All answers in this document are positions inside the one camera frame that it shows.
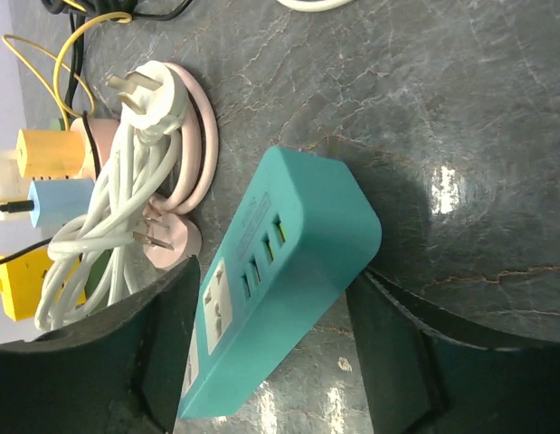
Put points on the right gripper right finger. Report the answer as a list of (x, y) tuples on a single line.
[(427, 370)]

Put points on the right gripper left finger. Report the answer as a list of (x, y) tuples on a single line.
[(120, 370)]

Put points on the yellow cube socket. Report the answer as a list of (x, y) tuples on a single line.
[(21, 284)]

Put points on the blue charger plug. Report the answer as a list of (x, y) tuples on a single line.
[(56, 202)]

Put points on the teal power strip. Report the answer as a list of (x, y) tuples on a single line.
[(301, 234)]

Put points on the white cube adapter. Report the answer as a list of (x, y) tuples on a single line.
[(12, 186)]

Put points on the orange charger plug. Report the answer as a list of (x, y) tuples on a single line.
[(51, 154)]

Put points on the pink round socket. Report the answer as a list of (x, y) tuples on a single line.
[(97, 140)]

